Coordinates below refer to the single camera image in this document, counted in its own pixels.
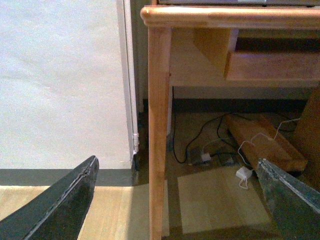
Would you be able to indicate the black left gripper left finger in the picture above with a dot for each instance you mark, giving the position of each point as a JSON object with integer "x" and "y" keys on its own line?
{"x": 59, "y": 212}

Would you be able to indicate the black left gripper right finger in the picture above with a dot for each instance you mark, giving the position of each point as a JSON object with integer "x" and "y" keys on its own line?
{"x": 294, "y": 206}

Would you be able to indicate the wooden desk drawer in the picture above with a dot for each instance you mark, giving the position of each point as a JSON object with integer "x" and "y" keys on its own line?
{"x": 274, "y": 66}

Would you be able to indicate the white power adapter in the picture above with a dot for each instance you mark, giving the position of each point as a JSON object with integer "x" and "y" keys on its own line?
{"x": 243, "y": 173}

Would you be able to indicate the wooden footrest box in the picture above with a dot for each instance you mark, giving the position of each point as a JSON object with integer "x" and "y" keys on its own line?
{"x": 259, "y": 139}

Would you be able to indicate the grey power strip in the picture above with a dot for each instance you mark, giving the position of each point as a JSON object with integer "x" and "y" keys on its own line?
{"x": 221, "y": 157}

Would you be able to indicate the wooden desk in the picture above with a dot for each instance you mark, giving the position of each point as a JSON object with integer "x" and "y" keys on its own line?
{"x": 160, "y": 20}

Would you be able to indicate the grey open laptop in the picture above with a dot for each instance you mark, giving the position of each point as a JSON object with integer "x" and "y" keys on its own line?
{"x": 263, "y": 3}

